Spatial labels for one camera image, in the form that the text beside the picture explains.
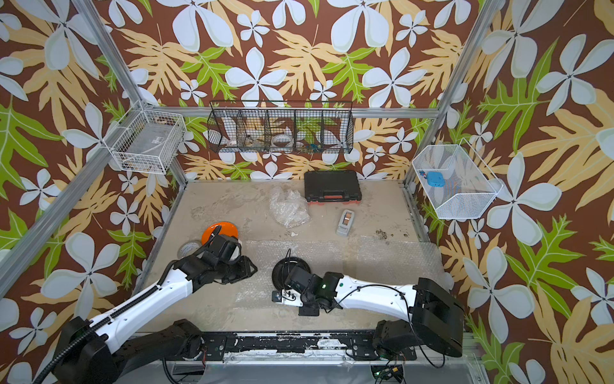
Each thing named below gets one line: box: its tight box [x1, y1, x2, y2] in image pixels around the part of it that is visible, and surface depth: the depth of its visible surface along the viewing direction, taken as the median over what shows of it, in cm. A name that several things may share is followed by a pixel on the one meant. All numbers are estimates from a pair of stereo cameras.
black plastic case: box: [303, 169, 363, 204], surface depth 120 cm
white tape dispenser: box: [336, 209, 355, 237], surface depth 103 cm
